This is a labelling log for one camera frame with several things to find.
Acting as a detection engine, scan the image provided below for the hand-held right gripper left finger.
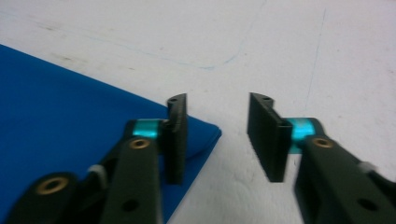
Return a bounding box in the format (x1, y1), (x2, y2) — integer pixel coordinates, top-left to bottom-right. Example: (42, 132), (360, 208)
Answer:
(99, 92), (190, 224)

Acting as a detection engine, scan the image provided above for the white table mat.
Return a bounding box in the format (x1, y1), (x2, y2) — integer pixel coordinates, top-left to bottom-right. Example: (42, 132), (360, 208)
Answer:
(0, 0), (396, 224)

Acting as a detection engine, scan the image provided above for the blue t-shirt white print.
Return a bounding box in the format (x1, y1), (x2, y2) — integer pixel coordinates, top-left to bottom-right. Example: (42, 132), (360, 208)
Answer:
(0, 44), (223, 224)

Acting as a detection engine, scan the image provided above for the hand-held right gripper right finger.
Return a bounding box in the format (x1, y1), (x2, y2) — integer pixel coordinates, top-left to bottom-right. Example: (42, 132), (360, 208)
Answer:
(247, 91), (396, 224)

